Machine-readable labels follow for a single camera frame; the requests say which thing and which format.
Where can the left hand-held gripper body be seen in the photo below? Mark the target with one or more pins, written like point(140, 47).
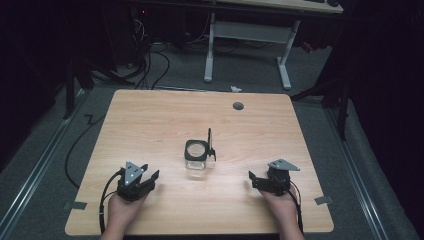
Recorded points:
point(130, 181)

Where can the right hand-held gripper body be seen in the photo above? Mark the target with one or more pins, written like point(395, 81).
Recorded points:
point(278, 178)

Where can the person's right hand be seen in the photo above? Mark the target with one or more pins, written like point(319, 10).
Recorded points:
point(282, 206)

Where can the person's left hand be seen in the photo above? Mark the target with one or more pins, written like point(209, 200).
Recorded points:
point(122, 209)

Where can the grey tape piece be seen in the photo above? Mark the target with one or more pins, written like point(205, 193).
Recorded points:
point(323, 200)
point(76, 205)

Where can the clear square jar black lid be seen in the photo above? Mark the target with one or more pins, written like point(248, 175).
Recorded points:
point(197, 153)

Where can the crumpled white paper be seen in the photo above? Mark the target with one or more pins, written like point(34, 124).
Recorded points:
point(236, 89)

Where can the black metal stand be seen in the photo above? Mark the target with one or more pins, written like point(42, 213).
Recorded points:
point(340, 100)
point(71, 90)

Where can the white-legged wooden desk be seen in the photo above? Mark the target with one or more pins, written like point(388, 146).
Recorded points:
point(253, 31)

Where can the metal floor rail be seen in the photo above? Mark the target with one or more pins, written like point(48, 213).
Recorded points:
point(36, 166)
point(358, 180)

